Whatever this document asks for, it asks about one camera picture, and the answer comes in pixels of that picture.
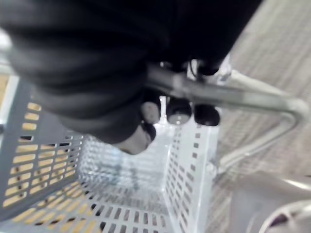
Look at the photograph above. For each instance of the right robot hand black cloth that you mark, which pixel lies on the right robot hand black cloth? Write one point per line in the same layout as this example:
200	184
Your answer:
92	60

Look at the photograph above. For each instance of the grey perforated plastic basket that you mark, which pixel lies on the grey perforated plastic basket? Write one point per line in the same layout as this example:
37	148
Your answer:
184	170

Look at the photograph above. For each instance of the silver robot leg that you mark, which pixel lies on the silver robot leg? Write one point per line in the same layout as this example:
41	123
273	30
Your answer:
255	194

